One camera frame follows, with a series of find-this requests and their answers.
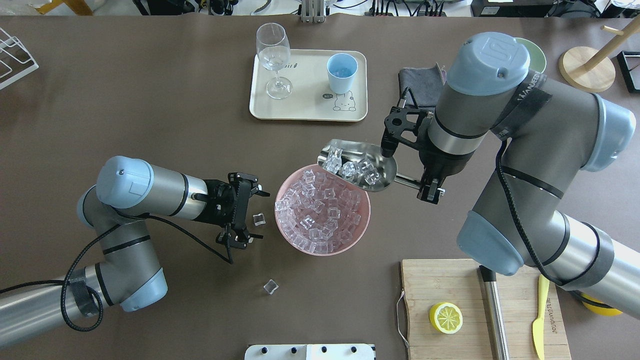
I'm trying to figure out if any pink bowl of ice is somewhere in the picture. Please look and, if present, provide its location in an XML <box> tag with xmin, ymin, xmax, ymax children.
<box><xmin>274</xmin><ymin>164</ymin><xmax>371</xmax><ymax>256</ymax></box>

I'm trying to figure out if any aluminium frame post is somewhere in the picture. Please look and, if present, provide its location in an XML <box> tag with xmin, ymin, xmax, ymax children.
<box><xmin>299</xmin><ymin>0</ymin><xmax>327</xmax><ymax>24</ymax></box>

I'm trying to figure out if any grey folded cloth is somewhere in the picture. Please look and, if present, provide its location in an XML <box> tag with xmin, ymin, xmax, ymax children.
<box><xmin>398</xmin><ymin>63</ymin><xmax>446</xmax><ymax>110</ymax></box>

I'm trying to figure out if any metal ice scoop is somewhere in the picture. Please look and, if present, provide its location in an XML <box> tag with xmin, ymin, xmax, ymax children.
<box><xmin>317</xmin><ymin>139</ymin><xmax>420</xmax><ymax>192</ymax></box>

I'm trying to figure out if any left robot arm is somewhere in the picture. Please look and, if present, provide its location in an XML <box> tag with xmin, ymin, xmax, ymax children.
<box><xmin>0</xmin><ymin>155</ymin><xmax>270</xmax><ymax>347</ymax></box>

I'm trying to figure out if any yellow plastic knife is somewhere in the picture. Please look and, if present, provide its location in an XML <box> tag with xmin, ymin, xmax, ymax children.
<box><xmin>531</xmin><ymin>275</ymin><xmax>550</xmax><ymax>360</ymax></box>

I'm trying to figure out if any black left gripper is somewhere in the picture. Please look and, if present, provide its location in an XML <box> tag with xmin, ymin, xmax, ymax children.
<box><xmin>193</xmin><ymin>172</ymin><xmax>271</xmax><ymax>249</ymax></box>

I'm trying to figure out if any wooden glass stand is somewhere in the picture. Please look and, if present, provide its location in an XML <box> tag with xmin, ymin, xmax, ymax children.
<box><xmin>558</xmin><ymin>17</ymin><xmax>640</xmax><ymax>93</ymax></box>

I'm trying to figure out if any clear wine glass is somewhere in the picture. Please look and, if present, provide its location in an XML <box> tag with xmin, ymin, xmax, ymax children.
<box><xmin>256</xmin><ymin>22</ymin><xmax>293</xmax><ymax>100</ymax></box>

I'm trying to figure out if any green bowl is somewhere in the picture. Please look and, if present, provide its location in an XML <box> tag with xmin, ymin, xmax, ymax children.
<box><xmin>515</xmin><ymin>37</ymin><xmax>547</xmax><ymax>73</ymax></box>

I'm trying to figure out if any half lemon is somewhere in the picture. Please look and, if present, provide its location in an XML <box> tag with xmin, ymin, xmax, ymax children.
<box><xmin>429</xmin><ymin>301</ymin><xmax>464</xmax><ymax>335</ymax></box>

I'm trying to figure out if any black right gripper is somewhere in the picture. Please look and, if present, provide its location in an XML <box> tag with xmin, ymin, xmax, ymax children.
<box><xmin>381</xmin><ymin>106</ymin><xmax>446</xmax><ymax>205</ymax></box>

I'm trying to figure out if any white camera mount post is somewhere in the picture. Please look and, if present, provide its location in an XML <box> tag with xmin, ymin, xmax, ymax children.
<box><xmin>244</xmin><ymin>342</ymin><xmax>377</xmax><ymax>360</ymax></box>

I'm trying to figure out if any wooden cutting board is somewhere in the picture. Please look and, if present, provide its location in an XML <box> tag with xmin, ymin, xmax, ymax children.
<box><xmin>396</xmin><ymin>258</ymin><xmax>572</xmax><ymax>360</ymax></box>

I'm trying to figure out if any loose ice cube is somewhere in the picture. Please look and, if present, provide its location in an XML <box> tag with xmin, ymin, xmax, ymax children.
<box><xmin>263</xmin><ymin>279</ymin><xmax>279</xmax><ymax>296</ymax></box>
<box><xmin>253</xmin><ymin>212</ymin><xmax>266</xmax><ymax>227</ymax></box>

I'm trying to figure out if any yellow lemon lower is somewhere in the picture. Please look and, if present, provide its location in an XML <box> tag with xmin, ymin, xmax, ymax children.
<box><xmin>582</xmin><ymin>293</ymin><xmax>623</xmax><ymax>317</ymax></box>

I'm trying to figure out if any white cup rack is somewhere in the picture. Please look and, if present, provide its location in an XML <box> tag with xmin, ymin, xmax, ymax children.
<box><xmin>0</xmin><ymin>28</ymin><xmax>40</xmax><ymax>90</ymax></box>

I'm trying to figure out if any metal muddler black tip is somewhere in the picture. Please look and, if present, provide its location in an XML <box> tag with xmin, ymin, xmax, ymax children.
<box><xmin>478</xmin><ymin>265</ymin><xmax>511</xmax><ymax>360</ymax></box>

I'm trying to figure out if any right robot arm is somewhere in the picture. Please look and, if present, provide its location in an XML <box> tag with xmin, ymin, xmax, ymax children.
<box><xmin>381</xmin><ymin>32</ymin><xmax>640</xmax><ymax>318</ymax></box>

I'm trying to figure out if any light blue cup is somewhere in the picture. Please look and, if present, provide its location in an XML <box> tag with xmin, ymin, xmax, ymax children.
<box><xmin>326</xmin><ymin>53</ymin><xmax>359</xmax><ymax>94</ymax></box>

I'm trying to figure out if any black framed glass tray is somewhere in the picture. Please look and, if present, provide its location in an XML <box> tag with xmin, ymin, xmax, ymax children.
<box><xmin>615</xmin><ymin>50</ymin><xmax>640</xmax><ymax>94</ymax></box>

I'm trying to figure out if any cream serving tray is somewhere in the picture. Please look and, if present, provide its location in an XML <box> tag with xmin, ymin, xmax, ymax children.
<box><xmin>249</xmin><ymin>48</ymin><xmax>368</xmax><ymax>122</ymax></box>

